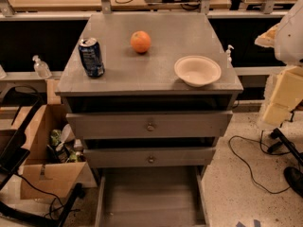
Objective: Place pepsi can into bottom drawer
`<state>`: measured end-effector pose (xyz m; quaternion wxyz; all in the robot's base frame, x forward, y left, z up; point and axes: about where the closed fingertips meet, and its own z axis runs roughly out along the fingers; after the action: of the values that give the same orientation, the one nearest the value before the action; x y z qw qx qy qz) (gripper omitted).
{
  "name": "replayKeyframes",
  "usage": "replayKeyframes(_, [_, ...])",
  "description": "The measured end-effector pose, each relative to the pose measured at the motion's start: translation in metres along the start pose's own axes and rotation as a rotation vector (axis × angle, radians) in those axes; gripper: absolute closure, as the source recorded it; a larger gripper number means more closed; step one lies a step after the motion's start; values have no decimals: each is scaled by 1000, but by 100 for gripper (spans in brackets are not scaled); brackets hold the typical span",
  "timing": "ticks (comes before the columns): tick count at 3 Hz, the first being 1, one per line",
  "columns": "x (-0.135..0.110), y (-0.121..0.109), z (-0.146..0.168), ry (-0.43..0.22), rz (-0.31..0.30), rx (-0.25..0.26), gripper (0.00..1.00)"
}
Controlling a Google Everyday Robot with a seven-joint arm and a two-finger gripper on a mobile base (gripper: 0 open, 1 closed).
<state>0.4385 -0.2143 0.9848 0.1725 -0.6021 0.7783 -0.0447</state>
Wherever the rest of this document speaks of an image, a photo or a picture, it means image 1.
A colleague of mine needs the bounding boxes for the blue pepsi can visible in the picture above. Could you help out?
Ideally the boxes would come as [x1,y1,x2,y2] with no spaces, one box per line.
[78,38,105,78]

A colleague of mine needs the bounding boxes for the black stand base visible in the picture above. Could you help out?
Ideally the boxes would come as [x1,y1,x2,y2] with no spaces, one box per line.
[270,127,303,198]

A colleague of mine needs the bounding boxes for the small white pump bottle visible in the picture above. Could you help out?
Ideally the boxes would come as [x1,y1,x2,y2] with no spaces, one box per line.
[225,44,234,63]

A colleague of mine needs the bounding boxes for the white paper bowl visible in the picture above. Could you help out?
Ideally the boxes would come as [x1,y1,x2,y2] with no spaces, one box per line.
[174,56,222,87]

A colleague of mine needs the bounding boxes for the black chair frame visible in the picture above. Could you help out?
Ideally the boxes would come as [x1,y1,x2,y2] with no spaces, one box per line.
[0,85,83,227]

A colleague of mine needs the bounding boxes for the clear sanitizer bottle left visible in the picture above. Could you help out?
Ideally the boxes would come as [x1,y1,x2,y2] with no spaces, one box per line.
[32,55,52,79]

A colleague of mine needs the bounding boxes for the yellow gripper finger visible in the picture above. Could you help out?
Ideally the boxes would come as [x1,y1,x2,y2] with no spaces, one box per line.
[260,66,303,126]
[255,25,278,47]

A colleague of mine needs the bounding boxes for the grey drawer cabinet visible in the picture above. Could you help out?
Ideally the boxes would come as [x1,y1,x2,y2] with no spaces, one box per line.
[55,12,244,227]

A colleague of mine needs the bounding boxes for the orange fruit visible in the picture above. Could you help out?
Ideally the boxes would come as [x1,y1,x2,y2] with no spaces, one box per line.
[131,30,152,53]

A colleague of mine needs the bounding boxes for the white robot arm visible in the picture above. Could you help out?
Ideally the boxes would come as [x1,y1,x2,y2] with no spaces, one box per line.
[255,0,303,129]

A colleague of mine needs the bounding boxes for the grey top drawer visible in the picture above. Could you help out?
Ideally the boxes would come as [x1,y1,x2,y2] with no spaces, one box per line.
[66,111,232,139]

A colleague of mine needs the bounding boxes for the black floor cable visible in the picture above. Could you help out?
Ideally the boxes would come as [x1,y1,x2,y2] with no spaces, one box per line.
[227,130,296,195]

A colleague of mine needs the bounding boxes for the grey middle drawer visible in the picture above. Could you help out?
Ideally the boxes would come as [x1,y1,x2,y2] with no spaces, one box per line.
[84,147,215,168]

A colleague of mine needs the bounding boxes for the brown cardboard box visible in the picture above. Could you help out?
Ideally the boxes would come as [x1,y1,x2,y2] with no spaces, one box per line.
[11,79,98,201]

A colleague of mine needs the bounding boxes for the grey open bottom drawer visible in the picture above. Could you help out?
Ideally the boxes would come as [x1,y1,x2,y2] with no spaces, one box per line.
[94,166,209,227]

